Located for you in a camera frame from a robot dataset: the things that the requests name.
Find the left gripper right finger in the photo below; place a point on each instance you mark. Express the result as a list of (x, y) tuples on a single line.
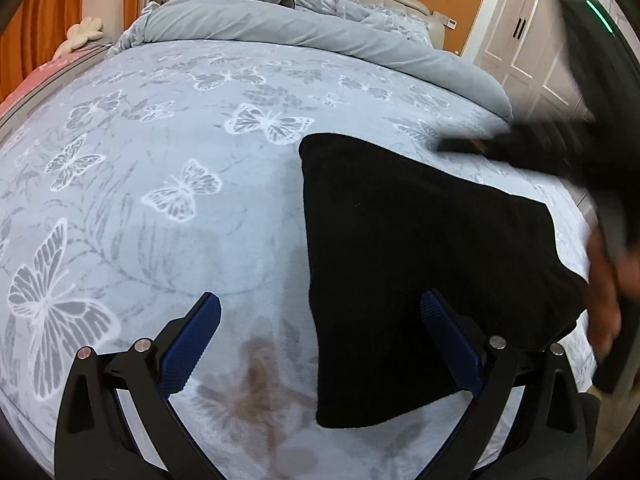
[(548, 438)]

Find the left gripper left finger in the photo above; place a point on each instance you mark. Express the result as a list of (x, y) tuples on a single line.
[(93, 439)]

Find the black pants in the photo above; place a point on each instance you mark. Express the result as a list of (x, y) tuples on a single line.
[(384, 230)]

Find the right hand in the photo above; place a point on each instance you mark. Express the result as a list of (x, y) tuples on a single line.
[(601, 298)]

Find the white wardrobe doors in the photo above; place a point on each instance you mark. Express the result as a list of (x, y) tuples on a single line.
[(524, 49)]

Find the butterfly print pillow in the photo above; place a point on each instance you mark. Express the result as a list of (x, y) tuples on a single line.
[(377, 17)]

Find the butterfly print bed cover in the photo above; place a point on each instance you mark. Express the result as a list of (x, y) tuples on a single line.
[(171, 169)]

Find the pink blanket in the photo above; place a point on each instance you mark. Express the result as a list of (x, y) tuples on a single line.
[(51, 76)]

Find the grey folded duvet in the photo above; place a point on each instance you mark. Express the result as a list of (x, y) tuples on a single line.
[(268, 23)]

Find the white flower plush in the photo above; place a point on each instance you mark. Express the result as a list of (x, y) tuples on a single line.
[(78, 35)]

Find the orange curtain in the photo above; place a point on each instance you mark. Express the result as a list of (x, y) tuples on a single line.
[(38, 27)]

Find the wall switch panel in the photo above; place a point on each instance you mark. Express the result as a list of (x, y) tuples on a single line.
[(445, 20)]

